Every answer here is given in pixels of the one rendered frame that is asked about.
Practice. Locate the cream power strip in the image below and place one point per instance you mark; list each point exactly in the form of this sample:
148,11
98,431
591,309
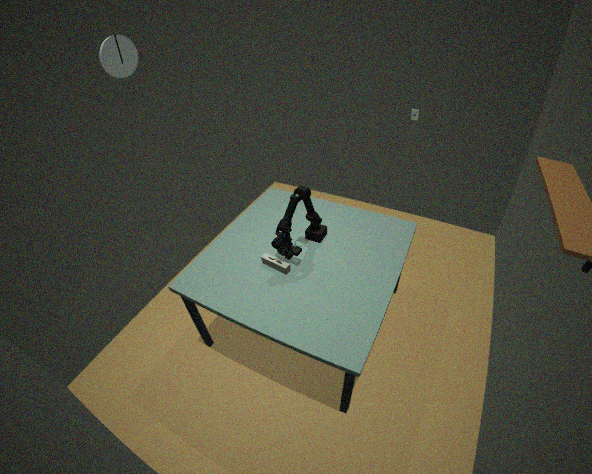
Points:
275,263

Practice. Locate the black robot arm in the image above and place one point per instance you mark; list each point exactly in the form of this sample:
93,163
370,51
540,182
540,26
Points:
285,223

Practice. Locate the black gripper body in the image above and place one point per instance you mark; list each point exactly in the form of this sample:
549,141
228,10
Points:
295,250

